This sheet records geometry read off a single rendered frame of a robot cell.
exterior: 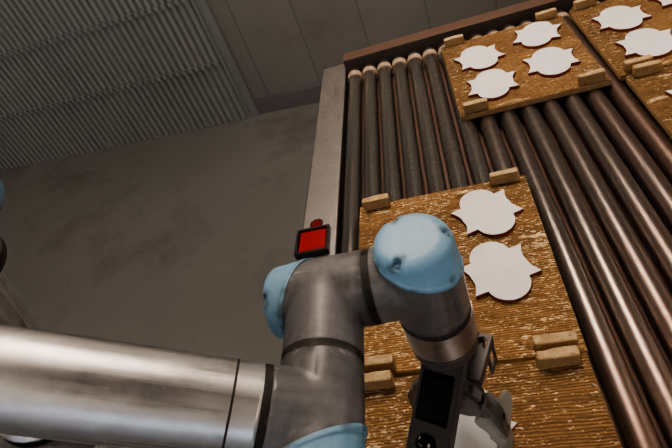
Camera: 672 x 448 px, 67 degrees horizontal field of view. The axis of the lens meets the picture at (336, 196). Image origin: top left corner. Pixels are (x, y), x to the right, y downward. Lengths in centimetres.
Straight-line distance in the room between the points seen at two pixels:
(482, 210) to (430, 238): 58
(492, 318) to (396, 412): 21
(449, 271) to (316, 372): 14
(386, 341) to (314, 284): 41
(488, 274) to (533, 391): 21
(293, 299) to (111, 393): 17
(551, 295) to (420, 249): 47
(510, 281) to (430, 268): 47
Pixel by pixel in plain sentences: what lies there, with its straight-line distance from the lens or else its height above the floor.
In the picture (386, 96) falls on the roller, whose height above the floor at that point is 92.
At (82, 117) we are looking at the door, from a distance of 450.
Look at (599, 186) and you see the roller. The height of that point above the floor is 92.
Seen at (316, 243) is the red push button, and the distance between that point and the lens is 110.
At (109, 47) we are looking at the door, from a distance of 400.
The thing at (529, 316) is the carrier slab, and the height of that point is 94.
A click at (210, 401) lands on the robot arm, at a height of 134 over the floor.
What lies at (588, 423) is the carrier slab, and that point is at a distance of 79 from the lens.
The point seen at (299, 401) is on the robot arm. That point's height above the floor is 131.
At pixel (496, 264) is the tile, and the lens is 93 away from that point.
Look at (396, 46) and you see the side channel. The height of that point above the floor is 95.
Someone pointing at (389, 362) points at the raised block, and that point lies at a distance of 83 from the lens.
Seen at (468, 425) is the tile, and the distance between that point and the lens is 75.
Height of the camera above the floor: 165
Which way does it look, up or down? 37 degrees down
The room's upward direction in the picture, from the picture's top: 23 degrees counter-clockwise
